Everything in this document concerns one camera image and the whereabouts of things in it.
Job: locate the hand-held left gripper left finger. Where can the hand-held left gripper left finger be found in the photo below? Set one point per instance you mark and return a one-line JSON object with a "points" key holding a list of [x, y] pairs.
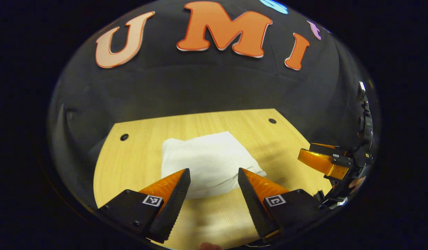
{"points": [[174, 205]]}

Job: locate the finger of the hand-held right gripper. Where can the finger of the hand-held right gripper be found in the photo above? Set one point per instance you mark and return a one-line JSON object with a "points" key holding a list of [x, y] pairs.
{"points": [[321, 163], [333, 151]]}

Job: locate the black backdrop cloth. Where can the black backdrop cloth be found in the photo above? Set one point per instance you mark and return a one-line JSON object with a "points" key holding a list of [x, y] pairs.
{"points": [[200, 86]]}

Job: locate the white jeans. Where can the white jeans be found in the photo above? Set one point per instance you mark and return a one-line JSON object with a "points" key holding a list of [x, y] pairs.
{"points": [[207, 156]]}

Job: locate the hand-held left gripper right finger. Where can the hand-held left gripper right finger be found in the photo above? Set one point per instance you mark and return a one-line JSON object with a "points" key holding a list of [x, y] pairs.
{"points": [[253, 205]]}

